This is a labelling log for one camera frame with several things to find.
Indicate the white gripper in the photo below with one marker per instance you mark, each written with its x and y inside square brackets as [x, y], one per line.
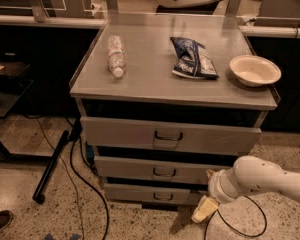
[215, 186]

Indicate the grey drawer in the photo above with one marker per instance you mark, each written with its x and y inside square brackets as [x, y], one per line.
[153, 170]
[158, 195]
[178, 137]

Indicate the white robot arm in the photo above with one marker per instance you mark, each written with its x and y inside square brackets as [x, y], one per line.
[248, 176]

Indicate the grey bottom drawer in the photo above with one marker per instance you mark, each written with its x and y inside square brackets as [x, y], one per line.
[158, 195]

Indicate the grey drawer cabinet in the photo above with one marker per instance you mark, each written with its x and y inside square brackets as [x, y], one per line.
[149, 90]

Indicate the grey top drawer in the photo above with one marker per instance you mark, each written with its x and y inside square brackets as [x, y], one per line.
[178, 137]

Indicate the white bowl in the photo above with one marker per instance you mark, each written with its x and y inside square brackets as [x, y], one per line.
[254, 71]

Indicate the blue chip bag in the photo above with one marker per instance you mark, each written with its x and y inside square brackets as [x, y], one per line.
[194, 61]

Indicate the clear plastic water bottle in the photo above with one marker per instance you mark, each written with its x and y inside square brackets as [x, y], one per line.
[117, 59]

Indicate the black table leg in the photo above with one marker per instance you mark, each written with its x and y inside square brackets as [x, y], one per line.
[38, 195]

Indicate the black office chair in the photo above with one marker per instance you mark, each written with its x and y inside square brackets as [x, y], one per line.
[202, 8]

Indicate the black side table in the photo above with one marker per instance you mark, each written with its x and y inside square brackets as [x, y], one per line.
[13, 84]

